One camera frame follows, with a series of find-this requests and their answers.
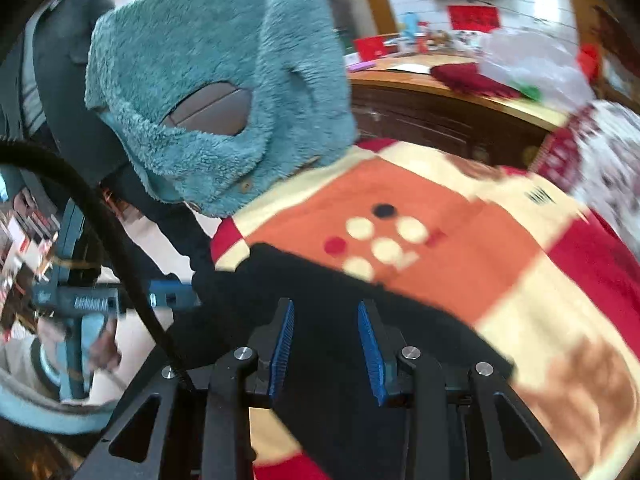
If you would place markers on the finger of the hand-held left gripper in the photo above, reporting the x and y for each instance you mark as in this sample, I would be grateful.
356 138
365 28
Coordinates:
165 296

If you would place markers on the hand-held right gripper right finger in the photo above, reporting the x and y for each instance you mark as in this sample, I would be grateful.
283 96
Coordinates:
372 355

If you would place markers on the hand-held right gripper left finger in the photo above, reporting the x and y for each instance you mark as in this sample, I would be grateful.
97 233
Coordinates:
280 350

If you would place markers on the black pants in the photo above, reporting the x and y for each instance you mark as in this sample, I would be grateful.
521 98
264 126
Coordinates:
325 280

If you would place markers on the checkered blanket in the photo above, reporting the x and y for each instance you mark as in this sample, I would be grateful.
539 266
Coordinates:
450 240

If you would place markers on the dark grey coat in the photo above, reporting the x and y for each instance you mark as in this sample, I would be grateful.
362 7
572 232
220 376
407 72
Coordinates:
60 85

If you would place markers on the teal fleece jacket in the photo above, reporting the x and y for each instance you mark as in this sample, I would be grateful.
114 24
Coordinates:
215 35

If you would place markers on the white paper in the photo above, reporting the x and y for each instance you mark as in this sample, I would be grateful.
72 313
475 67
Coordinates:
407 68

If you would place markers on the dark red knitted cloth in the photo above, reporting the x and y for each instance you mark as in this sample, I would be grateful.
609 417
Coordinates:
470 80

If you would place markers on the floral red pillow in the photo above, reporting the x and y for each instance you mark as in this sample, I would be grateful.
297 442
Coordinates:
605 160

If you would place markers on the green item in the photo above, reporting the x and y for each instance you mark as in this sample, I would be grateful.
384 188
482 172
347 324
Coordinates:
530 92

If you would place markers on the red box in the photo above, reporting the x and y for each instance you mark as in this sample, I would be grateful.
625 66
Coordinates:
375 47

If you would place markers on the colourful figurine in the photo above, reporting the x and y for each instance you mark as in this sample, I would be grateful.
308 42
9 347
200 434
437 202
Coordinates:
412 25

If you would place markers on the clear plastic bag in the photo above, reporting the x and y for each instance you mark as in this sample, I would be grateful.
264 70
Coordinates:
535 60

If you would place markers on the red wall poster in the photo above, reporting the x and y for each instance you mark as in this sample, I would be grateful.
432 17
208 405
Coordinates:
474 16

